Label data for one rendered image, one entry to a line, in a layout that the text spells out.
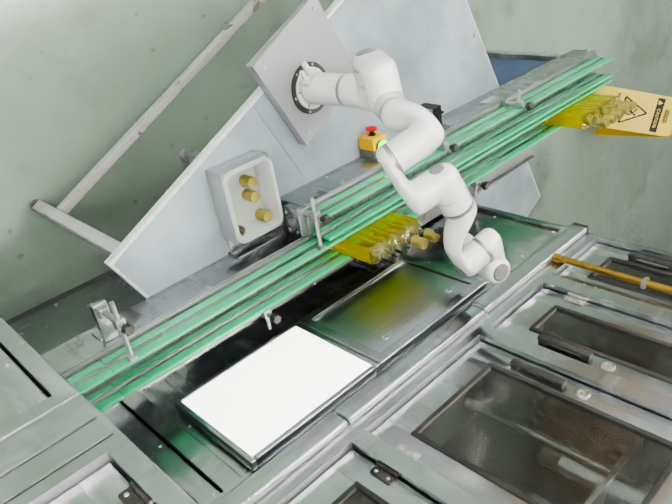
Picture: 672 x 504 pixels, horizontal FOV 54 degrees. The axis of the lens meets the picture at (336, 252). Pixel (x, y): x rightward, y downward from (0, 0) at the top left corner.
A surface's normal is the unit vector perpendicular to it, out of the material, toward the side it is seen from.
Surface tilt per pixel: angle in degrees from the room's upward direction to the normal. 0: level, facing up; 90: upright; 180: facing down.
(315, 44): 4
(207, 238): 0
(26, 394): 90
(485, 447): 90
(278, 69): 4
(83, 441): 90
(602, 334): 90
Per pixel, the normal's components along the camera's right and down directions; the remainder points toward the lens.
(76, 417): -0.15, -0.87
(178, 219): 0.68, 0.26
